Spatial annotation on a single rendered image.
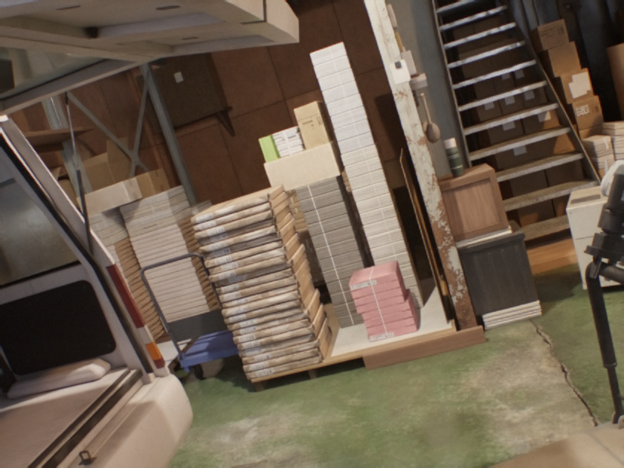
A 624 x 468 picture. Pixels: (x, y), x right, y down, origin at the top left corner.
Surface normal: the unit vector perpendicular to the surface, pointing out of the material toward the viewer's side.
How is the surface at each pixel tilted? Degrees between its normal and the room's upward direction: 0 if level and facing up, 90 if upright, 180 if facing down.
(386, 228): 90
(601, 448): 0
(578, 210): 90
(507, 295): 90
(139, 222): 90
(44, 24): 106
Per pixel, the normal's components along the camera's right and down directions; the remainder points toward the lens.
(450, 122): -0.16, 0.25
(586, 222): -0.45, 0.32
